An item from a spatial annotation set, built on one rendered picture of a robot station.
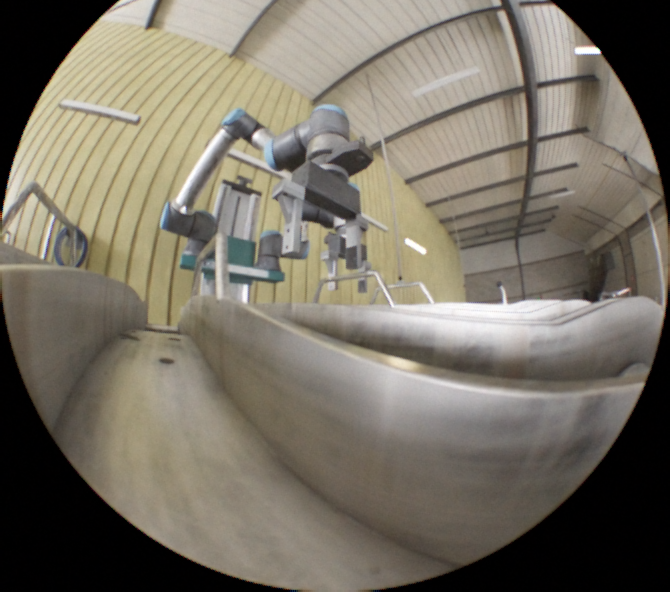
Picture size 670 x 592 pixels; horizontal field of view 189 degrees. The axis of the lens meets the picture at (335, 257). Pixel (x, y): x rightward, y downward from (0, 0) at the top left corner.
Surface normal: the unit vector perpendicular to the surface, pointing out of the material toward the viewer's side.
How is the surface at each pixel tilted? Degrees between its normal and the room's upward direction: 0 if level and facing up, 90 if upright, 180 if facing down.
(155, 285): 90
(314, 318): 90
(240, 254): 90
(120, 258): 90
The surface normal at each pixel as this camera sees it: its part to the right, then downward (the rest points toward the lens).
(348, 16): 0.00, 0.97
